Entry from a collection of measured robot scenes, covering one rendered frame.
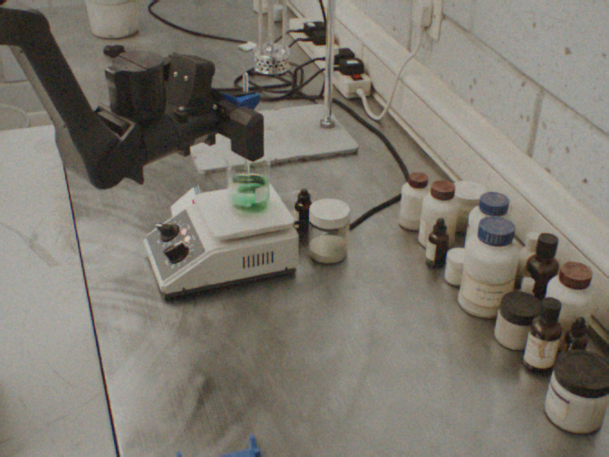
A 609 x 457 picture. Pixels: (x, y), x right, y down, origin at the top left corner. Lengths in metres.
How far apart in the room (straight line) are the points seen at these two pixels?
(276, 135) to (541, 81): 0.52
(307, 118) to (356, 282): 0.52
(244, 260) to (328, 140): 0.45
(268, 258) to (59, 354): 0.31
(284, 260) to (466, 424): 0.36
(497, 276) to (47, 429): 0.59
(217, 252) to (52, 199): 0.38
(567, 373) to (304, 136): 0.76
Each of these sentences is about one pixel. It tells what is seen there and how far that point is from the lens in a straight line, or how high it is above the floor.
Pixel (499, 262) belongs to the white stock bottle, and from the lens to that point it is 1.12.
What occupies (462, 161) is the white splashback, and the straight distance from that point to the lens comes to 1.44.
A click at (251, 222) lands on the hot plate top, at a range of 1.18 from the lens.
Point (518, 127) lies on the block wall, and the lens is 1.36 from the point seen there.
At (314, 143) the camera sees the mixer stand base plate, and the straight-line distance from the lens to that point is 1.55.
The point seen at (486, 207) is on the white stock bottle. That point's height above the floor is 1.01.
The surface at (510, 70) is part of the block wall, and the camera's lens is 1.38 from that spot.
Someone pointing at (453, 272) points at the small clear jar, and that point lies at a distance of 1.21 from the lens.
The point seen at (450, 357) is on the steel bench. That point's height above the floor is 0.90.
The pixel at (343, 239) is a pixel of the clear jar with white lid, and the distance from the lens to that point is 1.23.
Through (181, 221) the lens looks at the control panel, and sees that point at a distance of 1.24.
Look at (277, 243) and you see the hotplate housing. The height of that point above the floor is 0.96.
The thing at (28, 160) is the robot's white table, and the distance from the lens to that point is 1.57.
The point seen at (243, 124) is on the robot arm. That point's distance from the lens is 1.01.
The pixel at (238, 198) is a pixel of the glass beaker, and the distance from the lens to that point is 1.17.
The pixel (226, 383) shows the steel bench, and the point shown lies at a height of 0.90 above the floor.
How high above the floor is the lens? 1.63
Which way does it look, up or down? 33 degrees down
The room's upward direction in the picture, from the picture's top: 1 degrees clockwise
